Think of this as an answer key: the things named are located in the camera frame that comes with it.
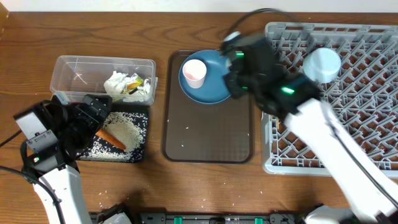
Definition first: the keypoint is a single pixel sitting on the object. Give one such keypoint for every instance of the light blue bowl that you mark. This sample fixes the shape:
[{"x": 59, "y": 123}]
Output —
[{"x": 322, "y": 65}]

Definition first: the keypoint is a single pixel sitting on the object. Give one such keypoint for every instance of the grey dishwasher rack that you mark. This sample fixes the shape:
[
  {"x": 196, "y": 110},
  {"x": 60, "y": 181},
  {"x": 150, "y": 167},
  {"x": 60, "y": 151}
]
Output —
[{"x": 364, "y": 94}]

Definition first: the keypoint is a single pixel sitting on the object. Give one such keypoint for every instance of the pile of white rice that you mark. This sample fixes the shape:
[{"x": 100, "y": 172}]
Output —
[{"x": 124, "y": 130}]

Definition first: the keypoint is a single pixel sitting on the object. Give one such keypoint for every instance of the dark blue plate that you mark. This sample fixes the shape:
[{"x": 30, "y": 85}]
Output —
[{"x": 214, "y": 89}]

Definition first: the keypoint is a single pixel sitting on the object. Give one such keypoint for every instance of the white paper napkin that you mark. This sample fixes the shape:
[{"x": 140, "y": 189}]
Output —
[{"x": 144, "y": 89}]

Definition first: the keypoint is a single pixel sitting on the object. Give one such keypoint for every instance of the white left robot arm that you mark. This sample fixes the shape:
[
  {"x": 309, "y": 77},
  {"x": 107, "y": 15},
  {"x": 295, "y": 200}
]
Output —
[{"x": 61, "y": 193}]

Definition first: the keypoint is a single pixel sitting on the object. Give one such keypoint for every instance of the orange carrot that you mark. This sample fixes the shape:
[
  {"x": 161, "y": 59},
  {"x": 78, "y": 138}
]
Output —
[{"x": 102, "y": 133}]

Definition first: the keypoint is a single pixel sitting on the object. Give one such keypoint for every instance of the clear plastic bin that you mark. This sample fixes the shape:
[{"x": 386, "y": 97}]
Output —
[{"x": 75, "y": 76}]

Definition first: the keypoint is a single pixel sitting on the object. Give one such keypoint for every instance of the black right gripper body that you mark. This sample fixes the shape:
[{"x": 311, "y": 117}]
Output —
[{"x": 239, "y": 86}]

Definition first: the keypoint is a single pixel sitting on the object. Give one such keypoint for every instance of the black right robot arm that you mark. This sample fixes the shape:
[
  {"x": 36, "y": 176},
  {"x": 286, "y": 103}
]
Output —
[{"x": 372, "y": 196}]

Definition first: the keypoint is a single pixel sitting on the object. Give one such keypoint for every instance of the pink cup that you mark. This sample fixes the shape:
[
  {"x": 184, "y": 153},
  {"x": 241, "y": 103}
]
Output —
[{"x": 194, "y": 72}]

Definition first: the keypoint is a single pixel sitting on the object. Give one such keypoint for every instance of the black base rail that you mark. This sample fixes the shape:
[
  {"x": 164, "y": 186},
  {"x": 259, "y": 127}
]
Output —
[{"x": 217, "y": 218}]

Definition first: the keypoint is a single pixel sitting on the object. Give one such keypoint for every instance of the brown serving tray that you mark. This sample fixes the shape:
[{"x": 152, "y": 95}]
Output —
[{"x": 195, "y": 132}]

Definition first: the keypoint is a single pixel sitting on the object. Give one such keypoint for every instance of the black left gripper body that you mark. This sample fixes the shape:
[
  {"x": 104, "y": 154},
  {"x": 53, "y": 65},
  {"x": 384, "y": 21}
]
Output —
[{"x": 77, "y": 130}]

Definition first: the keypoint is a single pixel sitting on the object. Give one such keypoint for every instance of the white tissue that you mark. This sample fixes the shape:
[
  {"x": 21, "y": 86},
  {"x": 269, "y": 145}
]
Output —
[{"x": 116, "y": 83}]

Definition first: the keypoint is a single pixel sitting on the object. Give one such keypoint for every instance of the black plastic tray bin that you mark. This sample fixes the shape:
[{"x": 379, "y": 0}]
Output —
[{"x": 140, "y": 124}]

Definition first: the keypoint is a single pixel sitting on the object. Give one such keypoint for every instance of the yellow green snack wrapper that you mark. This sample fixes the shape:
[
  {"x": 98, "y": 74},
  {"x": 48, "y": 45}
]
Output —
[{"x": 132, "y": 82}]

